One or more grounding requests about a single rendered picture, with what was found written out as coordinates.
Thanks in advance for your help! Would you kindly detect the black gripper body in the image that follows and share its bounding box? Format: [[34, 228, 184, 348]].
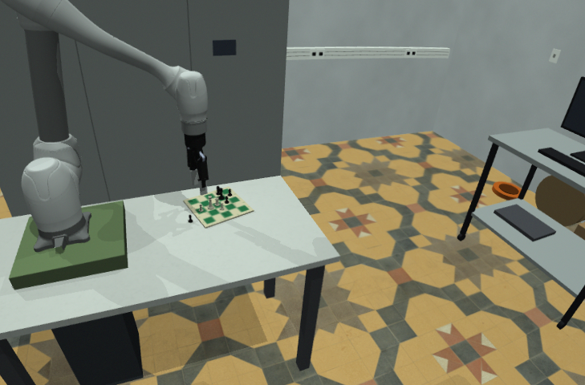
[[184, 133, 206, 160]]

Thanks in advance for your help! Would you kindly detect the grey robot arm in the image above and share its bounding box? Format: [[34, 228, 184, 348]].
[[1, 0, 208, 253]]

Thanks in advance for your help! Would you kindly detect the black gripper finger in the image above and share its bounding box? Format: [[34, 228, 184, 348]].
[[186, 147, 198, 186], [192, 151, 209, 196]]

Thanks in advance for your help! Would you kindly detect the green and cream chessboard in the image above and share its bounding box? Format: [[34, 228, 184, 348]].
[[183, 186, 254, 228]]

